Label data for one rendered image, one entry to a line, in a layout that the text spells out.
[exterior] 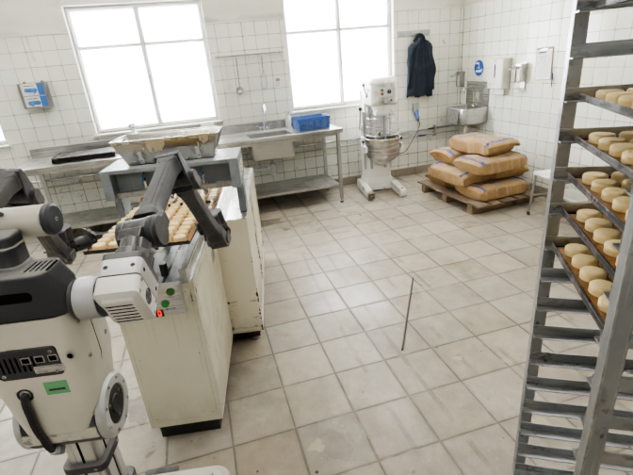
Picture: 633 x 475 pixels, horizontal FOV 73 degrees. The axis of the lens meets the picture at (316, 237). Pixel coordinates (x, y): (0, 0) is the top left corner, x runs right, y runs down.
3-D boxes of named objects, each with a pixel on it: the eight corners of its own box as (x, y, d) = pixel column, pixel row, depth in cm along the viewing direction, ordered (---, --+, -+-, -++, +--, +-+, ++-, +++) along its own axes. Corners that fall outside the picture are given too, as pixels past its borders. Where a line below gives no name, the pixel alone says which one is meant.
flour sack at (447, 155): (446, 167, 482) (447, 152, 476) (428, 160, 520) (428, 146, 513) (501, 158, 498) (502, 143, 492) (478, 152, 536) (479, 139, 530)
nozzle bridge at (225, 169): (132, 213, 264) (118, 159, 251) (249, 200, 269) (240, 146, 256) (115, 233, 234) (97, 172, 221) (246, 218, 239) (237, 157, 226)
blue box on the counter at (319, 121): (299, 131, 491) (298, 119, 486) (291, 128, 518) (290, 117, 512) (331, 127, 502) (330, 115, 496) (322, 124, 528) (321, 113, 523)
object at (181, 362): (181, 352, 268) (148, 219, 234) (235, 344, 271) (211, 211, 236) (154, 443, 204) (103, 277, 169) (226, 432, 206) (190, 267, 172)
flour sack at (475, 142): (445, 149, 500) (445, 135, 494) (473, 143, 513) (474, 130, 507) (489, 159, 438) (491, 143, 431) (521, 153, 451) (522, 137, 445)
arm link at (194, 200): (159, 184, 135) (193, 177, 135) (160, 171, 138) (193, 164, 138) (208, 253, 171) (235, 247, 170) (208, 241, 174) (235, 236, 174)
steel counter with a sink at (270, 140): (39, 254, 442) (-5, 136, 395) (57, 232, 505) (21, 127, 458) (347, 202, 518) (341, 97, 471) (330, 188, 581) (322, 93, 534)
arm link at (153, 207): (152, 148, 134) (182, 141, 133) (169, 184, 142) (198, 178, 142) (110, 236, 99) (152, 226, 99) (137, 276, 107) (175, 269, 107)
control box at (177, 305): (129, 317, 178) (120, 287, 172) (186, 309, 179) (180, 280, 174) (126, 321, 174) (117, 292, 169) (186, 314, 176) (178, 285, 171)
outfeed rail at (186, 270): (225, 170, 355) (223, 162, 353) (229, 170, 355) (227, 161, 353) (181, 284, 170) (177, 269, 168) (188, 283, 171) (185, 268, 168)
